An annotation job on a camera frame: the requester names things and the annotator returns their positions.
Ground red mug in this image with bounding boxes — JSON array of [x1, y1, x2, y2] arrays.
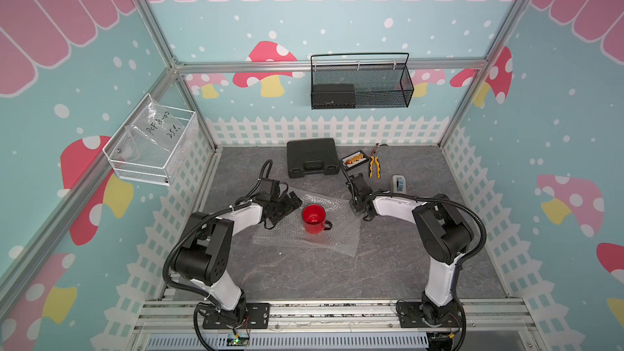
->
[[302, 204, 333, 235]]

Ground black tray of connectors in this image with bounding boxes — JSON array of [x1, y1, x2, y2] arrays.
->
[[341, 150, 370, 172]]

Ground black plastic tool case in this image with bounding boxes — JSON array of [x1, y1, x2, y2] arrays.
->
[[286, 138, 341, 179]]

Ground clear plastic bag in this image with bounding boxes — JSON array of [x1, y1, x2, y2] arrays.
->
[[120, 97, 185, 167]]

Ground white wire basket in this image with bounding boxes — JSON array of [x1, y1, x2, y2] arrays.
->
[[102, 94, 198, 186]]

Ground yellow handled pliers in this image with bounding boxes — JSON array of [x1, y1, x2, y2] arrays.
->
[[369, 156, 381, 179]]

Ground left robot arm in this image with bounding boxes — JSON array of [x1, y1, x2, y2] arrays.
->
[[162, 191, 302, 328]]

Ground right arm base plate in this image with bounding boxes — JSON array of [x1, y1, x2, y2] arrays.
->
[[395, 300, 464, 329]]

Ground black wire mesh basket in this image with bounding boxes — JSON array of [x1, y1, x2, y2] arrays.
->
[[310, 52, 414, 109]]

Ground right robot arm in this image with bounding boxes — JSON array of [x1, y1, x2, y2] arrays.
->
[[346, 174, 487, 327]]

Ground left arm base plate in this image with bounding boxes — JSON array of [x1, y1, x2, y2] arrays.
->
[[201, 303, 271, 330]]

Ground clear bubble wrap sheet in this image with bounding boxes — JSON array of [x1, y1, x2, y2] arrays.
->
[[252, 188, 361, 257]]

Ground black box in basket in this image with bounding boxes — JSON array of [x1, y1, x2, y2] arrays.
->
[[310, 84, 356, 110]]

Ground red screwdriver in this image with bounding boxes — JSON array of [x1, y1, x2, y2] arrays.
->
[[370, 143, 380, 157]]

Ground white tape dispenser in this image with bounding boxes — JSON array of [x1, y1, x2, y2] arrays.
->
[[391, 175, 407, 194]]

